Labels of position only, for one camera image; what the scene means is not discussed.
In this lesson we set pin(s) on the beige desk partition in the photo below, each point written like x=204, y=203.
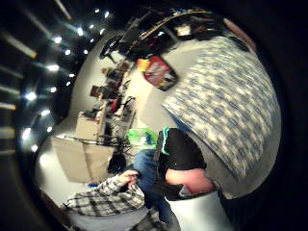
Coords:
x=82, y=158

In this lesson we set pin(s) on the black curved desk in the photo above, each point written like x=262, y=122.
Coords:
x=160, y=32

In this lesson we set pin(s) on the beige cardboard box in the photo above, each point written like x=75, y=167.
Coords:
x=87, y=127

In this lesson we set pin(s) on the row of ceiling lamps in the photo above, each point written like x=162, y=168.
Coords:
x=61, y=61

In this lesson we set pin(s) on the the person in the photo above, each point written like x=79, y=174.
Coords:
x=146, y=173

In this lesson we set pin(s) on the blue white checkered cloth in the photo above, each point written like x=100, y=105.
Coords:
x=224, y=102

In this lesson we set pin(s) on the green plastic bag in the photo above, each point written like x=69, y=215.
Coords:
x=141, y=138

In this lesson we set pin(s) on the cluttered shelf rack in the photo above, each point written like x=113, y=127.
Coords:
x=112, y=84

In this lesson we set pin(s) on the black office chair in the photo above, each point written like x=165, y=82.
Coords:
x=116, y=163

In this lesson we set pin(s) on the yellow packet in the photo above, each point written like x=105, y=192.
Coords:
x=142, y=64

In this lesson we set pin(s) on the red printed packet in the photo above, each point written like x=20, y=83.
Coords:
x=159, y=75

